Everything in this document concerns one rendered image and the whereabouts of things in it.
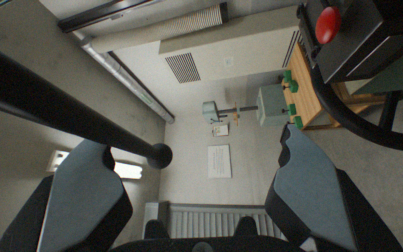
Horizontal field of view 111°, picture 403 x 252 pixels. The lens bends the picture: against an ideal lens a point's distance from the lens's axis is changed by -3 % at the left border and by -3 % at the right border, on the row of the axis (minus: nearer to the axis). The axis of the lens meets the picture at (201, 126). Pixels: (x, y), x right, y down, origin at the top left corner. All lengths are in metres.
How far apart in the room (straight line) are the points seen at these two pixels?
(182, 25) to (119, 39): 0.67
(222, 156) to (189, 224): 1.32
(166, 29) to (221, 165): 2.31
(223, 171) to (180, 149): 1.00
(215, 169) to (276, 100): 1.62
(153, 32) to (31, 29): 1.01
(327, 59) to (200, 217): 2.91
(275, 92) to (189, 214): 2.46
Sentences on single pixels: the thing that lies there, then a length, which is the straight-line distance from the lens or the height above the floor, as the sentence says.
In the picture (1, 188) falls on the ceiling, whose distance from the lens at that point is 1.73.
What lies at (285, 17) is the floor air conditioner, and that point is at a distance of 1.74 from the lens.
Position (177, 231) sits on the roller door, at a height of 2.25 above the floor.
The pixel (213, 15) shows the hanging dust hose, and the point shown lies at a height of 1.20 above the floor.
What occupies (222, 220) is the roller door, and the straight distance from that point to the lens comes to 2.94.
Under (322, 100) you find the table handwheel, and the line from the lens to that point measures 0.36.
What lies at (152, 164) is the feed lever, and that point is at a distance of 0.20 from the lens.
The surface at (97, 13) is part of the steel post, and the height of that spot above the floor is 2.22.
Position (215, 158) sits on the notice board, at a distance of 2.96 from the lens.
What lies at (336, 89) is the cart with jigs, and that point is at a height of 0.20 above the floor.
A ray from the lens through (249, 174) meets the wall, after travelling 2.92.
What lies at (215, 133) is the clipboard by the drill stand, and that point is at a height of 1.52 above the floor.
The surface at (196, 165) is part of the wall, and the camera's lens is 3.04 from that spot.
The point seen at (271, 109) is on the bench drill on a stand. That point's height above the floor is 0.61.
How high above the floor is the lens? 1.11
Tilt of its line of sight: 13 degrees up
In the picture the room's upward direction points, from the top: 95 degrees counter-clockwise
